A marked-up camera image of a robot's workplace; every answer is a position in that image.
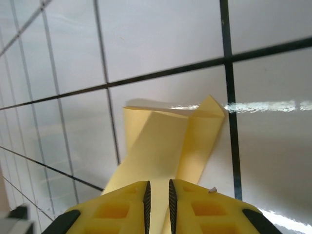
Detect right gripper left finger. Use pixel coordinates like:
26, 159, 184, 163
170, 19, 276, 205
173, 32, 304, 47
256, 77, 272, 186
45, 180, 152, 234

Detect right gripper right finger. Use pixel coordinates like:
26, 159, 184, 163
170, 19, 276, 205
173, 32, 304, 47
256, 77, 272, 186
168, 179, 278, 234

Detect yellow paper sheet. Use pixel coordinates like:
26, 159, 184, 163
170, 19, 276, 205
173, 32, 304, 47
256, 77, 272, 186
101, 95, 226, 234

